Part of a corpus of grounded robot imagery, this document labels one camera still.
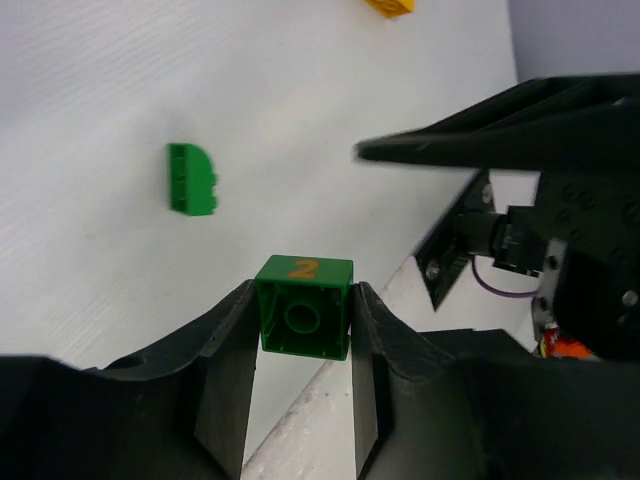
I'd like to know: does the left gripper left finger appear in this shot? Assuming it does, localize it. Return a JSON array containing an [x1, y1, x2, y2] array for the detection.
[[1, 281, 259, 479]]

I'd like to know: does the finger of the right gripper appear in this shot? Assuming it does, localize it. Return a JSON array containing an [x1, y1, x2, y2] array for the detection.
[[354, 73, 639, 173]]

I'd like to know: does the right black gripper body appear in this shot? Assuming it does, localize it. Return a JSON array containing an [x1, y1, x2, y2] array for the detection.
[[492, 174, 639, 360]]

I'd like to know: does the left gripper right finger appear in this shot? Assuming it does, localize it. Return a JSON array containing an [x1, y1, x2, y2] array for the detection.
[[351, 282, 639, 479]]

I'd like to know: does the green square lego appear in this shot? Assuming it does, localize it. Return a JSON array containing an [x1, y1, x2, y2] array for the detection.
[[255, 255, 354, 361]]

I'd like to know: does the yellow L-shaped lego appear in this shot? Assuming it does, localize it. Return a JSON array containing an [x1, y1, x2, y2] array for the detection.
[[364, 0, 415, 19]]

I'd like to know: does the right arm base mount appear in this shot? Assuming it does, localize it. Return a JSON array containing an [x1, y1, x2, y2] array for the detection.
[[413, 170, 500, 309]]

